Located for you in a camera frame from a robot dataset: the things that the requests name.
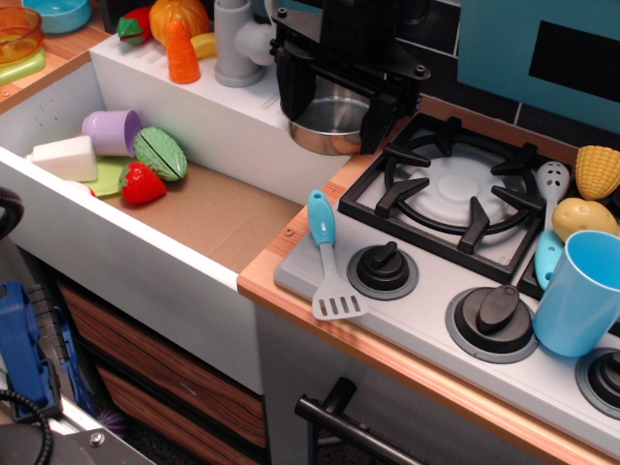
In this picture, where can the orange toy carrot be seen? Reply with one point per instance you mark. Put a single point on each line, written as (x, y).
(183, 62)

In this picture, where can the yellow toy banana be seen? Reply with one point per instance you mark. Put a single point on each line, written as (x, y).
(204, 45)

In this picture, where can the wooden drawer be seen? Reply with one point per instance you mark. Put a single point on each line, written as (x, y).
(201, 442)
(142, 356)

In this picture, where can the black stove grate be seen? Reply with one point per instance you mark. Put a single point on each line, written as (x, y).
(457, 194)

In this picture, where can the white toy sink basin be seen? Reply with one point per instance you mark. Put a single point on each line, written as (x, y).
(171, 264)

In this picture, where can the left black stove knob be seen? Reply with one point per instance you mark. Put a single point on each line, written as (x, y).
(383, 272)

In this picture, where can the lower wooden drawer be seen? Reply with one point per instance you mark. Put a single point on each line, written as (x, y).
(201, 442)

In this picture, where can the light green plate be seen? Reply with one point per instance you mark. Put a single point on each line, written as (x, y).
(109, 171)

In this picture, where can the purple plastic cup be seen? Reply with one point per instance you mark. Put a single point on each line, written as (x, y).
(112, 132)

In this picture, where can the black oven door handle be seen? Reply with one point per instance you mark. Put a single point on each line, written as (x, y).
(329, 415)

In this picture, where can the white slotted spoon blue handle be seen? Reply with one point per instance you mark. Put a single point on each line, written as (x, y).
(553, 181)

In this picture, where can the silver metal pan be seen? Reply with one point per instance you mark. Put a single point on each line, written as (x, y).
(332, 122)

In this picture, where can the blue clamp device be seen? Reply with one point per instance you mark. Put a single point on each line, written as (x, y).
(38, 350)

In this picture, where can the grey stove top panel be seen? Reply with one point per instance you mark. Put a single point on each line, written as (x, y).
(542, 385)

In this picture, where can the yellow toy corn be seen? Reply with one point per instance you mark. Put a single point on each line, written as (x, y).
(596, 171)

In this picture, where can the red toy strawberry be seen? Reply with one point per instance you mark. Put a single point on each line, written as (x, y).
(138, 183)

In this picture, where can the red green toy pepper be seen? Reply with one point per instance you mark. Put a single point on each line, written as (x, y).
(134, 27)

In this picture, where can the grey toy faucet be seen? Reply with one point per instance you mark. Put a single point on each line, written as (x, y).
(242, 44)

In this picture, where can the white toy block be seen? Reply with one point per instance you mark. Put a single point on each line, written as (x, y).
(71, 159)

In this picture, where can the green square plate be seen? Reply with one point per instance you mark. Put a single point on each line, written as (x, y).
(23, 68)

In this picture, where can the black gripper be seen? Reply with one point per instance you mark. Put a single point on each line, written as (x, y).
(351, 43)

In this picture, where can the green toy bitter gourd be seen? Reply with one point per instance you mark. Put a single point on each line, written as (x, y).
(160, 151)

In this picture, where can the upper wooden drawer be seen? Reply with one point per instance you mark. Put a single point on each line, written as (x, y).
(142, 356)

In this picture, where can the orange transparent bowl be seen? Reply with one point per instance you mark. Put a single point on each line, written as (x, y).
(21, 34)

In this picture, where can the grey spatula blue handle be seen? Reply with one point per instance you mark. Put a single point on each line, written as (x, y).
(335, 298)

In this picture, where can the light blue plastic cup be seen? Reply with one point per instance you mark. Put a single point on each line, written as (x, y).
(581, 301)

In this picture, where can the purple toy ball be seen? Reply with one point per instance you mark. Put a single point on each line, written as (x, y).
(114, 421)

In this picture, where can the right black stove knob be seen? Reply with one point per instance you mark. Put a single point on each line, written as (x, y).
(597, 377)

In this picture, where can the yellow toy potato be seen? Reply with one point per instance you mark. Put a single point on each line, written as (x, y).
(573, 215)

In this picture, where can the middle black stove knob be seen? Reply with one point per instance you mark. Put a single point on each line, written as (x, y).
(492, 324)

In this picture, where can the black stove knob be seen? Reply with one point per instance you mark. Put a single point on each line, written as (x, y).
(597, 377)
(492, 324)
(383, 272)

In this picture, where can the orange toy pumpkin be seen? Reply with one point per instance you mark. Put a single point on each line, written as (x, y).
(191, 13)

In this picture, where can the blue bowl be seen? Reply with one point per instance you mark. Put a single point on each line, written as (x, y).
(61, 16)

